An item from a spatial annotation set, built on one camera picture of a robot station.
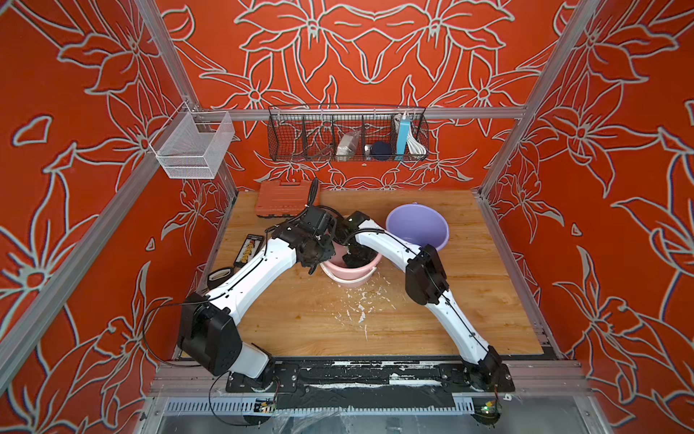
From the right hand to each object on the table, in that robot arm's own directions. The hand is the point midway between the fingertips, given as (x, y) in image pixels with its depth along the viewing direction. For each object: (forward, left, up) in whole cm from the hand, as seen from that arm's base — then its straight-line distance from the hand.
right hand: (356, 269), depth 93 cm
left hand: (-2, +8, +13) cm, 16 cm away
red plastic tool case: (+35, +33, 0) cm, 48 cm away
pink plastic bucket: (-8, +6, +14) cm, 18 cm away
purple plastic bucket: (+11, -21, +13) cm, 27 cm away
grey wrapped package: (+33, +3, +29) cm, 44 cm away
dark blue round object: (+34, -9, +26) cm, 43 cm away
